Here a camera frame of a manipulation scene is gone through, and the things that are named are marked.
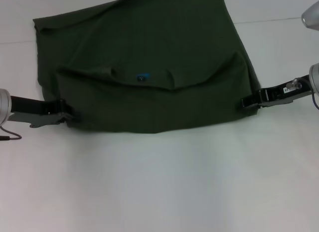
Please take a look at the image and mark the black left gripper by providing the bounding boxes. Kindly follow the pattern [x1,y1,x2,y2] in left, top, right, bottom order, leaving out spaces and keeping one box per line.
[8,94,82,129]

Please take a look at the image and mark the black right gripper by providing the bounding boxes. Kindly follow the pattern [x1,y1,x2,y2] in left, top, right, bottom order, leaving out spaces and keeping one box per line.
[240,76,313,109]

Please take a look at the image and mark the dark green FREE t-shirt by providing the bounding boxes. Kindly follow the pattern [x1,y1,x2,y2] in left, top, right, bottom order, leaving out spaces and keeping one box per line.
[32,0,261,135]

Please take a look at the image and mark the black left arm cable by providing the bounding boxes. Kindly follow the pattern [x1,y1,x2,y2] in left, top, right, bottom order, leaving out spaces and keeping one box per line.
[0,125,23,142]

